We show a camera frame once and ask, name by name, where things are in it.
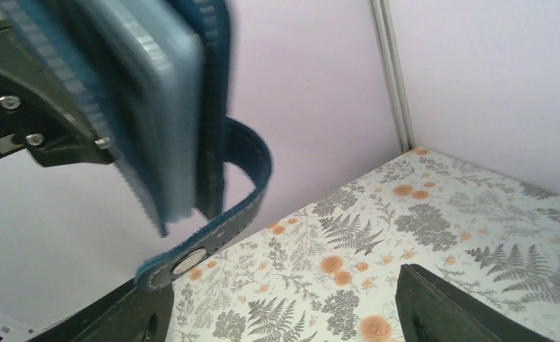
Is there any floral patterned table mat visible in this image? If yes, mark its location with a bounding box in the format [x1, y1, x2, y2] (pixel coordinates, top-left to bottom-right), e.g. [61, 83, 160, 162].
[169, 148, 560, 341]

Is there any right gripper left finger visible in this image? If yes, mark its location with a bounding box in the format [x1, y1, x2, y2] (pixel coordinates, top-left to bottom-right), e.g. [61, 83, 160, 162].
[29, 280, 174, 342]

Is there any aluminium rail frame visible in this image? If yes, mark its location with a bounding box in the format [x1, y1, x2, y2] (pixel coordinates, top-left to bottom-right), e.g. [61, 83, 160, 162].
[368, 0, 416, 153]

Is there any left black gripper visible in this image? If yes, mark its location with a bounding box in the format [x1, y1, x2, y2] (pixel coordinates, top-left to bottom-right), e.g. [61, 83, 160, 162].
[0, 21, 114, 167]

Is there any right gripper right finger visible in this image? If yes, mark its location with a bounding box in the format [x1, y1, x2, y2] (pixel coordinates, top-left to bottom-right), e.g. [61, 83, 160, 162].
[395, 264, 549, 342]

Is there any blue leather card holder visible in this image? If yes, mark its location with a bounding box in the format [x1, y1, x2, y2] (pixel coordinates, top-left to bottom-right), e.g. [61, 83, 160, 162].
[0, 1, 273, 291]

